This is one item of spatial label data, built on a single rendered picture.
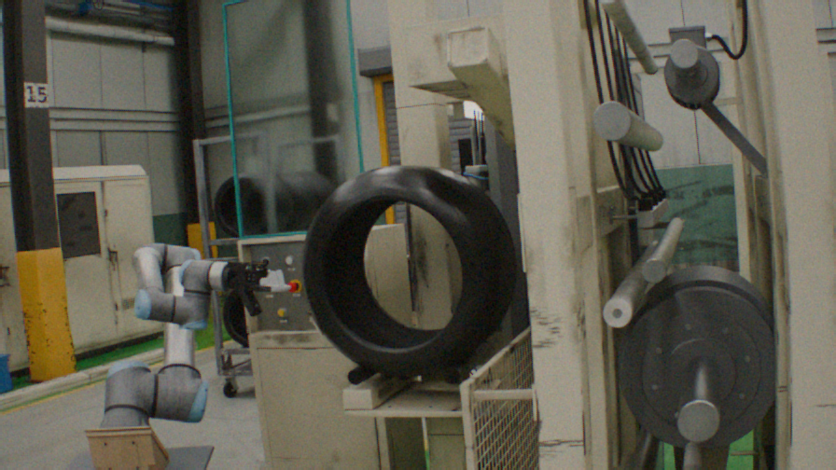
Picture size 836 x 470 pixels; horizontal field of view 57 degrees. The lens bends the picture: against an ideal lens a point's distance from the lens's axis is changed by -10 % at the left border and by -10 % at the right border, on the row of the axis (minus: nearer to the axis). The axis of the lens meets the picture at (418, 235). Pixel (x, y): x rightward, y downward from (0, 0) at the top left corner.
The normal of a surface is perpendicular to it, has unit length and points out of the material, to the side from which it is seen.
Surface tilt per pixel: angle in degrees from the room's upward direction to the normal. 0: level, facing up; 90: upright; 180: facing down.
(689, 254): 90
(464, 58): 72
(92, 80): 90
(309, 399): 90
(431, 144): 90
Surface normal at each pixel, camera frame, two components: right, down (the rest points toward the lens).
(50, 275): 0.91, -0.06
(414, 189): -0.27, -0.10
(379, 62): -0.40, 0.08
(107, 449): 0.08, 0.04
